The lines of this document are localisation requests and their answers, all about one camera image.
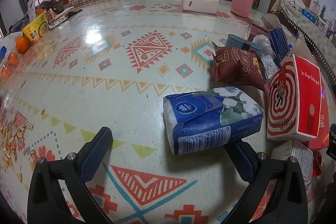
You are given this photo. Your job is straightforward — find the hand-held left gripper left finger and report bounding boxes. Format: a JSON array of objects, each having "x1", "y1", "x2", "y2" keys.
[{"x1": 28, "y1": 126, "x2": 114, "y2": 224}]

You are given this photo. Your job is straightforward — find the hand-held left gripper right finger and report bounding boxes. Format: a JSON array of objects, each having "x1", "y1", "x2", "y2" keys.
[{"x1": 223, "y1": 140, "x2": 308, "y2": 224}]

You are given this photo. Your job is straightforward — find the blue tissue pack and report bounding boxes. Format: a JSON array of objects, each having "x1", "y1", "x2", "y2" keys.
[{"x1": 163, "y1": 86, "x2": 264, "y2": 156}]

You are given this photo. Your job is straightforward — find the white printed card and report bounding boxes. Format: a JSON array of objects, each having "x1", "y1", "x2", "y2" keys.
[{"x1": 291, "y1": 141, "x2": 314, "y2": 180}]

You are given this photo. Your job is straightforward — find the red white spiral box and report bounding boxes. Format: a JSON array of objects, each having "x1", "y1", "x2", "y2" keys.
[{"x1": 266, "y1": 54, "x2": 322, "y2": 141}]

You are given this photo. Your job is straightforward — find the pile of peel scraps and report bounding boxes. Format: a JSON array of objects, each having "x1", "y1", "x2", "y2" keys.
[{"x1": 0, "y1": 98, "x2": 45, "y2": 182}]

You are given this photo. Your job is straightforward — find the dark red snack bag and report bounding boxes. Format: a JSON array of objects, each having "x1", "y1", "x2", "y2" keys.
[{"x1": 211, "y1": 42, "x2": 269, "y2": 93}]

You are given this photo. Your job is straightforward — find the clear plastic bag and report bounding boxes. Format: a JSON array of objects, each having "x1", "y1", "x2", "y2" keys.
[{"x1": 252, "y1": 34, "x2": 280, "y2": 75}]

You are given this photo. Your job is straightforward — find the grey-blue bag roll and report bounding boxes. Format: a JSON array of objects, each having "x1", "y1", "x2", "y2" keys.
[{"x1": 226, "y1": 34, "x2": 263, "y2": 52}]

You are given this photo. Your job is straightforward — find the orange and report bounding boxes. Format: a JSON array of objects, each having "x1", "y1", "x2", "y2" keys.
[
  {"x1": 7, "y1": 52, "x2": 19, "y2": 66},
  {"x1": 0, "y1": 64, "x2": 12, "y2": 79},
  {"x1": 15, "y1": 35, "x2": 30, "y2": 54}
]

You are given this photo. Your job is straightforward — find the long blue carton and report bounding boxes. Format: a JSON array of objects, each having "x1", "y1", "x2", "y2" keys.
[{"x1": 261, "y1": 14, "x2": 301, "y2": 64}]

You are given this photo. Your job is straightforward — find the sideboard with patterned cloth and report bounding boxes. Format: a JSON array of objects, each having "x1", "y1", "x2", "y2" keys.
[{"x1": 270, "y1": 0, "x2": 336, "y2": 56}]

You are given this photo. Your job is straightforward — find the dark red box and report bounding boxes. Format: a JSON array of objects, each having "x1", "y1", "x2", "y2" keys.
[{"x1": 247, "y1": 23, "x2": 271, "y2": 42}]

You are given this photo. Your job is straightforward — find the yellow noodle cup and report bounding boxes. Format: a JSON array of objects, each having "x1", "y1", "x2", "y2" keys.
[{"x1": 21, "y1": 12, "x2": 51, "y2": 44}]

